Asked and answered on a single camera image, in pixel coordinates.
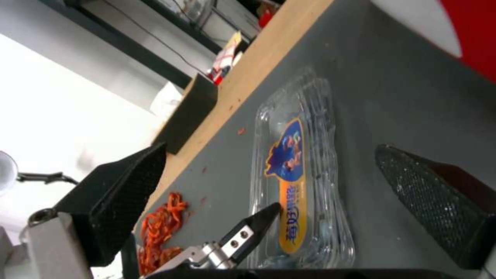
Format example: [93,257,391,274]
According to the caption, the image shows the red and white small carton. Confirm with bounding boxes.
[206,30,244,85]

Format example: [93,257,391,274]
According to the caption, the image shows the black rectangular box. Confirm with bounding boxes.
[153,73,220,155]

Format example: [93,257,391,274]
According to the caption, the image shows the dark metal shelf frame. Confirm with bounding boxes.
[64,0,257,86]

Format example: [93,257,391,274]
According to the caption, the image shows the thin black cable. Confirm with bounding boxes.
[103,0,207,75]

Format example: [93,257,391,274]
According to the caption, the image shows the red packet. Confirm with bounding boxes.
[258,0,286,29]

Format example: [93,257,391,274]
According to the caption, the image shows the clear plastic takeout container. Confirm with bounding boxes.
[122,66,358,277]

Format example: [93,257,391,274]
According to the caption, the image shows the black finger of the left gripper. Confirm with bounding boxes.
[153,202,281,272]

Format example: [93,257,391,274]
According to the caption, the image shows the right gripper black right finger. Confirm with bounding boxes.
[374,144,496,271]

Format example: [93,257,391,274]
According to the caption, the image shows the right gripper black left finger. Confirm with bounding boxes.
[22,141,168,279]

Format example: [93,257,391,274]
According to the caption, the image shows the red and white takeout bag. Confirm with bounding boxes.
[370,0,496,85]

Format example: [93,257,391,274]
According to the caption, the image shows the orange-red shredded food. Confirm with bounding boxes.
[137,191,191,276]

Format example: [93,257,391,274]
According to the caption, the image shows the white desk lamp head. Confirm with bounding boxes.
[0,150,19,196]

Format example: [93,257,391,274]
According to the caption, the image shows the white crumpled plastic bag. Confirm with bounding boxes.
[148,82,188,117]

